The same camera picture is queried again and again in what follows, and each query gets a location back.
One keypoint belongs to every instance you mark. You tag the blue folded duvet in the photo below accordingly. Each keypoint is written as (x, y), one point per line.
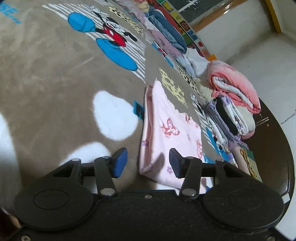
(167, 29)

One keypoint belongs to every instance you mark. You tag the pink fox print garment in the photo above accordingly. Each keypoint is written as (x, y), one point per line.
(166, 128)

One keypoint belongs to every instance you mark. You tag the purple floral bedsheet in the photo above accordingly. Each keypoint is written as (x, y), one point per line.
(132, 9)

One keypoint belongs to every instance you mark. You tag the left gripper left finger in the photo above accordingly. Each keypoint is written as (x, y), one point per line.
(107, 168)

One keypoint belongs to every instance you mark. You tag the brown Mickey Mouse blanket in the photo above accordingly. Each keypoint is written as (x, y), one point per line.
(73, 81)

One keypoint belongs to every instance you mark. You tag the pink folded quilt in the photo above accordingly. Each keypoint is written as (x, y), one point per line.
(227, 81)

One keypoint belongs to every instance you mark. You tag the beige folded garment with print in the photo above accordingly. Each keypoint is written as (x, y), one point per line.
(245, 161)

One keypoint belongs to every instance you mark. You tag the purple white folded clothes stack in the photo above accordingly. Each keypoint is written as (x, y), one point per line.
(231, 124)

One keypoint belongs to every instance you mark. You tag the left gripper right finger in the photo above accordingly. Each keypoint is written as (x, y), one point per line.
(188, 168)

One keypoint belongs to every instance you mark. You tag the white crumpled cloth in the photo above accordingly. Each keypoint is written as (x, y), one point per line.
(197, 62)

